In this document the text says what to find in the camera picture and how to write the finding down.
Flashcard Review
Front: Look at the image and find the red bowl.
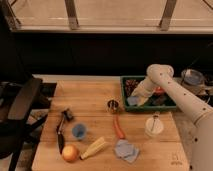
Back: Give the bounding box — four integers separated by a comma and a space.
154, 87, 165, 94

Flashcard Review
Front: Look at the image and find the black office chair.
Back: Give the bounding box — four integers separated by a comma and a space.
0, 78, 56, 171

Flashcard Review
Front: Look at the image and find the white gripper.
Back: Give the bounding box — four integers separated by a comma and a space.
132, 77, 157, 106

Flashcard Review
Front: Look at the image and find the blue sponge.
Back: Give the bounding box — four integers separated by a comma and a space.
127, 96, 139, 106

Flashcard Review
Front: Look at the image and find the red yellow apple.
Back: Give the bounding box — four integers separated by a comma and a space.
62, 145, 79, 162

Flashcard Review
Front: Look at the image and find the orange carrot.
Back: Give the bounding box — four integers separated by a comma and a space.
113, 115, 125, 139

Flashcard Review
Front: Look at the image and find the small blue cup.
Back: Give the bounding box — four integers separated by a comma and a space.
72, 123, 87, 140

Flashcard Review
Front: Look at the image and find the small metal cup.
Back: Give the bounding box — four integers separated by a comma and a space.
107, 100, 119, 114

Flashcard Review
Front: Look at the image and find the metal bowl blue content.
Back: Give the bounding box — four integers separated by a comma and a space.
181, 69, 204, 86

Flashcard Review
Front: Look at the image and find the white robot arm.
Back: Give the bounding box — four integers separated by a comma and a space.
132, 64, 213, 171

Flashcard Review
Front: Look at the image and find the crumpled blue cloth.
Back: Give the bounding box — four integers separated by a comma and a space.
114, 139, 140, 163

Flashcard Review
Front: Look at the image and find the white cup with fork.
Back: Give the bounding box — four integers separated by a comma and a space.
145, 112, 164, 137

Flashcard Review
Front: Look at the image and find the green plastic tray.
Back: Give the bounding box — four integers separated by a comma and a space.
120, 76, 176, 113

